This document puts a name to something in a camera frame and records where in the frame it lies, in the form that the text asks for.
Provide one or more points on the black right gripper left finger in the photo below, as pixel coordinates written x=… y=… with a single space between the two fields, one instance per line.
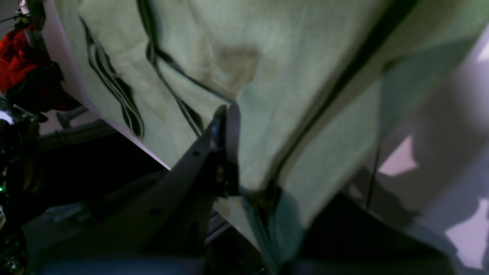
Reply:
x=164 y=230

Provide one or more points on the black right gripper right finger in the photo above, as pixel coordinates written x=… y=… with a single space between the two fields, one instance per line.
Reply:
x=345 y=240

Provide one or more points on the green t-shirt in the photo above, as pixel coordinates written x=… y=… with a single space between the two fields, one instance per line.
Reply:
x=318 y=84

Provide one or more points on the red cloth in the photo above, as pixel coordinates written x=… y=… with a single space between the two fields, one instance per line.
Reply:
x=29 y=78

